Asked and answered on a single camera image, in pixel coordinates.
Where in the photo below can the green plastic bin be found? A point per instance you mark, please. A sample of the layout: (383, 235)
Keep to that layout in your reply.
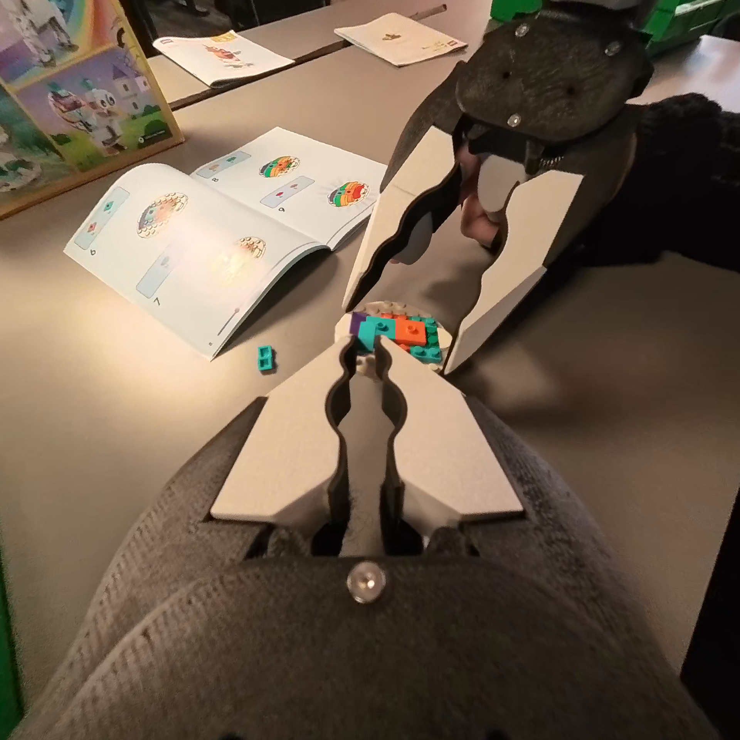
(694, 20)

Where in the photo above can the closed booklet with small emblem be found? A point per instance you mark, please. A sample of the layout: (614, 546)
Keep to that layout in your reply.
(399, 40)

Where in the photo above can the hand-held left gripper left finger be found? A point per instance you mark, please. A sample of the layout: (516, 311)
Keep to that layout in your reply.
(283, 456)

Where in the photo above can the closed booklet with red figure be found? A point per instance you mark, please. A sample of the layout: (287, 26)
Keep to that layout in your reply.
(222, 58)

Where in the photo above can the person's right hand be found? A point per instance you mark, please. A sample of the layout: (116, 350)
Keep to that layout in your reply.
(480, 225)

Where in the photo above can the open light blue instruction booklet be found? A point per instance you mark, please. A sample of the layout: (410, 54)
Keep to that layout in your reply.
(219, 231)

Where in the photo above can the small teal lego piece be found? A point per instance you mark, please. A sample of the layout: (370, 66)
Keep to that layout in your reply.
(266, 359)

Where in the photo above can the colourful lego set box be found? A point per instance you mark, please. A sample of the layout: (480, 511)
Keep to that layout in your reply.
(75, 98)

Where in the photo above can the person's right forearm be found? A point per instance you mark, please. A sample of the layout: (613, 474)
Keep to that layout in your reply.
(682, 179)

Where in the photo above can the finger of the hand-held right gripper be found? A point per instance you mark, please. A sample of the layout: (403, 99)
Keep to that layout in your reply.
(399, 214)
(532, 248)

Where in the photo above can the round multicoloured lego build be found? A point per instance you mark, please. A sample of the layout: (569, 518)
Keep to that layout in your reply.
(413, 332)

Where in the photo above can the green upright panel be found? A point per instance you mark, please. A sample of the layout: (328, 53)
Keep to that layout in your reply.
(8, 636)

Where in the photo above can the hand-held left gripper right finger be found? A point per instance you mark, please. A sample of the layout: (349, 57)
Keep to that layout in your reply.
(456, 456)

